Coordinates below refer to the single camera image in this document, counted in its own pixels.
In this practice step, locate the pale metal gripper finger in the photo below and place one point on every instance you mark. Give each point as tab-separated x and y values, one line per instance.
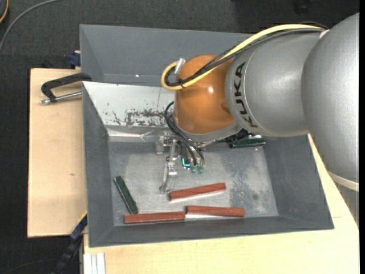
170	172
164	145

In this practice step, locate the red-brown flat block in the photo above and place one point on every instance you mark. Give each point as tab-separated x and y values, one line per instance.
216	211
154	217
196	190

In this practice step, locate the grey metal bin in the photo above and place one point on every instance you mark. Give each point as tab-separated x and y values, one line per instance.
137	164

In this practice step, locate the dark green flat block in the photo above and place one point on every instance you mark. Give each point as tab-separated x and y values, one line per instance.
125	194
248	143

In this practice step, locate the pale wood flat board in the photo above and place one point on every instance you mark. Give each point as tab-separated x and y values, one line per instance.
57	153

